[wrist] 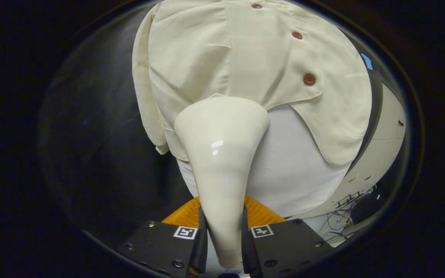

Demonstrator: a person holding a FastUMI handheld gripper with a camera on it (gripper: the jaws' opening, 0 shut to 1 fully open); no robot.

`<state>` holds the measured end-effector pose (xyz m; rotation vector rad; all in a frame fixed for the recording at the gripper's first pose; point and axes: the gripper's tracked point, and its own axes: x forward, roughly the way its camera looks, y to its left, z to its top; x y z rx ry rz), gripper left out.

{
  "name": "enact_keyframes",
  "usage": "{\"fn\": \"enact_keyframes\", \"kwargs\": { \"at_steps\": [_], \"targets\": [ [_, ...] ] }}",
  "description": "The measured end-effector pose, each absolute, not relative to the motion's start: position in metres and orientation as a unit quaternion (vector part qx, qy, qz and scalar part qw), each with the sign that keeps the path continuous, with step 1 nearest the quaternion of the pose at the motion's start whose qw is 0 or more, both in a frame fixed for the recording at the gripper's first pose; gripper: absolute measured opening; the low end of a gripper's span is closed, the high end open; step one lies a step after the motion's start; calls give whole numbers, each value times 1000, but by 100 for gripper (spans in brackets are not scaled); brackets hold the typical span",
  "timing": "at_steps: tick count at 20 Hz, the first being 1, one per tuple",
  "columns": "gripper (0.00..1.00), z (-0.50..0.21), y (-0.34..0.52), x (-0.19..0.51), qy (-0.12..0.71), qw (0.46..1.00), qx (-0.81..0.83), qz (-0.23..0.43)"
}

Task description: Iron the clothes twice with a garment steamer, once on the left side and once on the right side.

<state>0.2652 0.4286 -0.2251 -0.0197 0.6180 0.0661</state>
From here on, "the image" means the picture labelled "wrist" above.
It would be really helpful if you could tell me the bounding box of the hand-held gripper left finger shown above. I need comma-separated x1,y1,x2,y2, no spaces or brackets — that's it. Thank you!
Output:
116,196,208,278

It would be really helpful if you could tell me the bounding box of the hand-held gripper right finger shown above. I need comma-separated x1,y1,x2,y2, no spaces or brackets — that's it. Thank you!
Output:
241,195,335,278

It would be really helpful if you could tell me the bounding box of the white garment steamer nozzle with hose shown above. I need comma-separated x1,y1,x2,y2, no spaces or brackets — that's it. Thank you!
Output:
173,96,270,270

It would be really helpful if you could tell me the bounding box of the cream button shirt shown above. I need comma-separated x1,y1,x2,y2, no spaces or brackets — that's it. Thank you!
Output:
132,0,373,166

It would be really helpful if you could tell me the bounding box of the small black box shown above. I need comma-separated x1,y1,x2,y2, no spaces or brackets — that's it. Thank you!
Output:
356,193,378,221

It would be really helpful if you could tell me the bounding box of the white cabinet with grey top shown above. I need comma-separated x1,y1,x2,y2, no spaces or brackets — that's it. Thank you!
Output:
296,69,406,220

